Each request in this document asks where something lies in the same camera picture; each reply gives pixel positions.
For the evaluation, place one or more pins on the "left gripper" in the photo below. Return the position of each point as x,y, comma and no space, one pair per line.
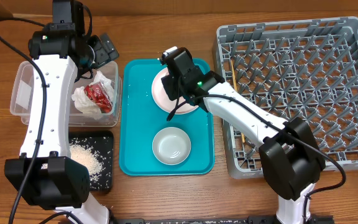
103,55

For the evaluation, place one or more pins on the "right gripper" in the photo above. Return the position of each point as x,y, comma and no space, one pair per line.
172,93

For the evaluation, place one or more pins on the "large pink plate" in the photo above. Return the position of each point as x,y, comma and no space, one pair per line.
161,99

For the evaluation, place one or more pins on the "grey round bowl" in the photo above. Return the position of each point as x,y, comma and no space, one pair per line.
171,146

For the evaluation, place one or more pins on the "red snack wrapper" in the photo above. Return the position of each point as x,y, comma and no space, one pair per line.
97,94

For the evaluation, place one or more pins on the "white napkin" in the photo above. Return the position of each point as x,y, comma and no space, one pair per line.
83,104

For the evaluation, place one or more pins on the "rice and food scraps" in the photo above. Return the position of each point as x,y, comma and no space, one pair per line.
87,158

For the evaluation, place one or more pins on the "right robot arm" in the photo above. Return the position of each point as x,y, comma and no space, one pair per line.
291,161

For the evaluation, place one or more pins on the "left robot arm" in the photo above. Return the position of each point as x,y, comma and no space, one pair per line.
44,175

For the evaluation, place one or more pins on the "clear plastic waste bin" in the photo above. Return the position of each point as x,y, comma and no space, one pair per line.
21,98

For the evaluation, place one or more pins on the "brown cardboard backdrop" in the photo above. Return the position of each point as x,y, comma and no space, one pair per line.
177,7

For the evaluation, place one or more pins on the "teal plastic serving tray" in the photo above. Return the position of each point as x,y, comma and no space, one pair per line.
142,119

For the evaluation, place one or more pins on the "black plastic tray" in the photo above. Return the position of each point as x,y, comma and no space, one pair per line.
104,146

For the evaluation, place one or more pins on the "grey plastic dish rack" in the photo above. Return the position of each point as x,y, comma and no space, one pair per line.
306,69

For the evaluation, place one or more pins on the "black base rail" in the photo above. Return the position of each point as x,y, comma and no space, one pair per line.
266,219

